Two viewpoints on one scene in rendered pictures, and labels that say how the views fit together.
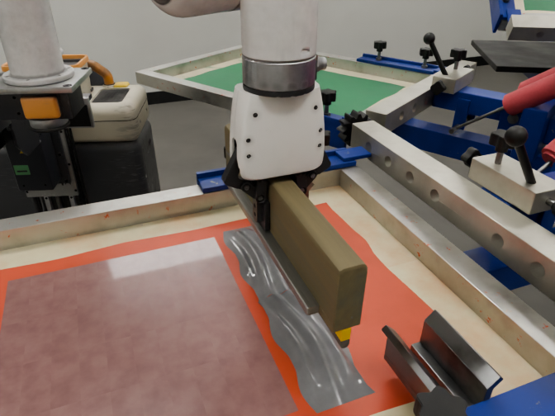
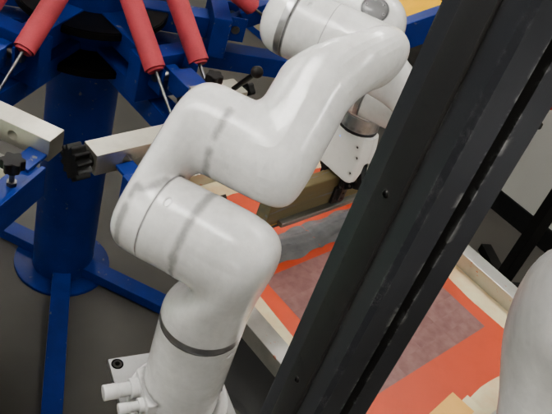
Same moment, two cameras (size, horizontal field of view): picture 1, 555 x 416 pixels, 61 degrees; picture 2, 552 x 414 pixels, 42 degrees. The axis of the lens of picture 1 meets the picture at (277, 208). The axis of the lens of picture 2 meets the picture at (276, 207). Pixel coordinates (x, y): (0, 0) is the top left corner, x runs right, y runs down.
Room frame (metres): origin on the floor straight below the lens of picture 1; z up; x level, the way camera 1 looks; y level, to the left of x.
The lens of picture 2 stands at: (1.15, 0.94, 1.91)
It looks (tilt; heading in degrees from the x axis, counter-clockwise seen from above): 38 degrees down; 239
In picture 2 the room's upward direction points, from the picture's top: 20 degrees clockwise
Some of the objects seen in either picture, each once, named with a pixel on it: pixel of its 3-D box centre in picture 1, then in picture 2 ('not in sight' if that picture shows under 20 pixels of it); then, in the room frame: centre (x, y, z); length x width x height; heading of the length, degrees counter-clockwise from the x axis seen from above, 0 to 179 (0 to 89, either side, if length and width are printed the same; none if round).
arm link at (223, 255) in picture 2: not in sight; (209, 268); (0.91, 0.45, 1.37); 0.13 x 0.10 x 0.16; 138
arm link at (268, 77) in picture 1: (285, 67); (358, 114); (0.49, -0.01, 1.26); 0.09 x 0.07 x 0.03; 111
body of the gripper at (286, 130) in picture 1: (277, 124); (350, 144); (0.49, 0.00, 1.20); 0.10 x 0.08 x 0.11; 111
